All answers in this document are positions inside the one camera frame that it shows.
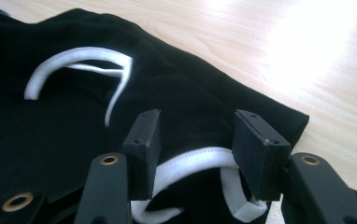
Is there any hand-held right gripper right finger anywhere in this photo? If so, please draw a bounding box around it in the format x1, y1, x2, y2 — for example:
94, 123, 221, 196
231, 108, 293, 203

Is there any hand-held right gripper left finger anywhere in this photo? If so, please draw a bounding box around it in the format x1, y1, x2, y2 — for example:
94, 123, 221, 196
122, 108, 163, 201

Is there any black tank top white trim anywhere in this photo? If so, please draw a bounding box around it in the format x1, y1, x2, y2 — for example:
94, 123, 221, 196
0, 7, 310, 224

